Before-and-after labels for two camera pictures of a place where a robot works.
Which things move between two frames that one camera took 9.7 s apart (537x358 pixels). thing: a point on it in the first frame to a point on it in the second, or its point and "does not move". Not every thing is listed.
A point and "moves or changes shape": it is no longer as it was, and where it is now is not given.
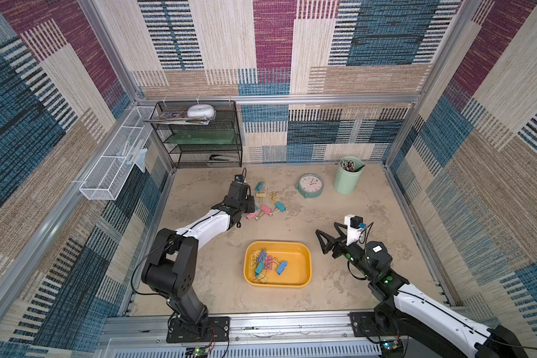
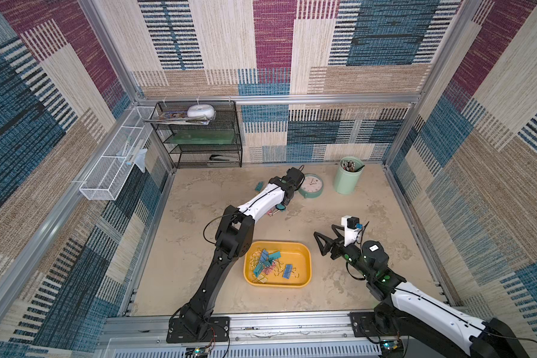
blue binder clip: x=262 y=256 does not move
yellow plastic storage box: x=297 y=254 does not move
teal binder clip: x=259 y=268 does not move
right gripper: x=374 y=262 does not move
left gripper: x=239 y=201 to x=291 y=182
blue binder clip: x=283 y=264 moves or changes shape
